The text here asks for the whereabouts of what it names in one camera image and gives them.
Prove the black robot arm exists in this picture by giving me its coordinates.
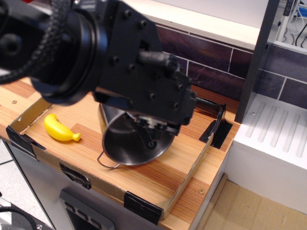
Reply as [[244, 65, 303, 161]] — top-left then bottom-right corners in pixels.
[[0, 0, 196, 139]]

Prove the white toy sink drainboard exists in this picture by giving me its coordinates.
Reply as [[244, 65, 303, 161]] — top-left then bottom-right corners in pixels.
[[225, 94, 307, 213]]

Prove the stainless steel pot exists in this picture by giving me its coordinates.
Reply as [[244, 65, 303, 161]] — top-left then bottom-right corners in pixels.
[[99, 103, 175, 166]]

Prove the cardboard fence with black tape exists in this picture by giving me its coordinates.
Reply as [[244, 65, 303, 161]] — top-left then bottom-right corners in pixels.
[[6, 97, 235, 230]]

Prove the yellow plastic toy banana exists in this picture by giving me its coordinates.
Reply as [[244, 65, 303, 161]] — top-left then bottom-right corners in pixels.
[[44, 114, 81, 141]]

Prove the light wooden shelf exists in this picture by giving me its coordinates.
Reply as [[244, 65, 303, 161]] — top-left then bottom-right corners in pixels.
[[139, 0, 260, 50]]

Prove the grey oven control panel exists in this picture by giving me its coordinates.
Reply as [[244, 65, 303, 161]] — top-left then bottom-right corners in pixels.
[[59, 190, 116, 230]]

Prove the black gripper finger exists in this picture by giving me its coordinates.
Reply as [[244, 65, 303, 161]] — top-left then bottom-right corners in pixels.
[[136, 126, 158, 150]]

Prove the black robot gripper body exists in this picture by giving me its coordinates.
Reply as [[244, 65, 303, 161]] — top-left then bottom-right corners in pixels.
[[93, 0, 196, 135]]

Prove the dark grey vertical post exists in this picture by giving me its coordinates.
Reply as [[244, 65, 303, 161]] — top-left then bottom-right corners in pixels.
[[235, 0, 282, 123]]

